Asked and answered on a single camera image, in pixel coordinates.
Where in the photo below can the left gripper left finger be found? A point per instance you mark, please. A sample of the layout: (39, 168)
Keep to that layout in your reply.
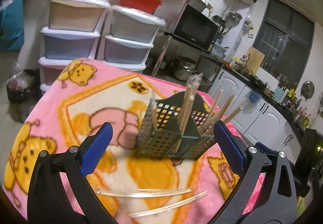
(59, 191)

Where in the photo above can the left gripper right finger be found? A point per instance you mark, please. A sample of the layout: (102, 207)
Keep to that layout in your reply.
(265, 192)

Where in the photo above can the chopsticks diagonal pair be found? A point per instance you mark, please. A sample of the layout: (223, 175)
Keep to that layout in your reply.
(169, 207)

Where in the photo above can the white kitchen cabinets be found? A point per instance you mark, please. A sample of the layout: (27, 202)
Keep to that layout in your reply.
(261, 118)

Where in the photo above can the dark kitchen window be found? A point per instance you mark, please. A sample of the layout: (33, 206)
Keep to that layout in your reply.
(285, 38)

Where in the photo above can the left hand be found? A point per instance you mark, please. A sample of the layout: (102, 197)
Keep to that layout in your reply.
(122, 216)

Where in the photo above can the chopsticks in caddy right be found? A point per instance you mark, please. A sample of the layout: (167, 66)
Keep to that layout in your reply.
(213, 116)

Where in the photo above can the chopsticks in caddy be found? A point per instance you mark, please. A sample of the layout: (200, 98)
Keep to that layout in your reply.
(184, 116)
(154, 113)
(213, 116)

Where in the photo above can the pink cartoon blanket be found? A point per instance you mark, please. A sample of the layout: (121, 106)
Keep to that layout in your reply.
(89, 93)

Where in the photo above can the black trash bag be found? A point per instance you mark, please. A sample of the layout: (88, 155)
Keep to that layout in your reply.
(23, 90)

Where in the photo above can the chopsticks in caddy middle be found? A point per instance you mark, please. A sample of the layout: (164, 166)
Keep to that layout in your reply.
(184, 116)

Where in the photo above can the chopsticks in caddy left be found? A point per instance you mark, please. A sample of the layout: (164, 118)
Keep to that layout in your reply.
(154, 113)

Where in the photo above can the wooden cutting board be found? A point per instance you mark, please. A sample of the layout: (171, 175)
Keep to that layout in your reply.
(254, 59)

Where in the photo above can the steel cooking pot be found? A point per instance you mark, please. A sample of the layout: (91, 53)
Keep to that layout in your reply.
(183, 68)

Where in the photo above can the metal shelf rack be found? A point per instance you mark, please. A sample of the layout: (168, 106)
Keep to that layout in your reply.
(167, 47)

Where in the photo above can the blue bag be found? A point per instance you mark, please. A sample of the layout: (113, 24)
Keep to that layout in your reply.
(12, 25)

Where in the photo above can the left plastic drawer tower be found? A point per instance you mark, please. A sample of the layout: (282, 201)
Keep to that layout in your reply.
(69, 40)

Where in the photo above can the plastic drawer tower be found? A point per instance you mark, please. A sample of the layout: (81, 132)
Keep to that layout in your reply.
(127, 38)
(69, 40)

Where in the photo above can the right plastic drawer tower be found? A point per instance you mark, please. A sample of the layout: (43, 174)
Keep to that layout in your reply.
(127, 38)

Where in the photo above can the black microwave oven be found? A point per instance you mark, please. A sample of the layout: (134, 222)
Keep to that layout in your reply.
(188, 24)

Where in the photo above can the red plastic basin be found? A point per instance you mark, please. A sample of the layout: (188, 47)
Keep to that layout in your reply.
(148, 6)

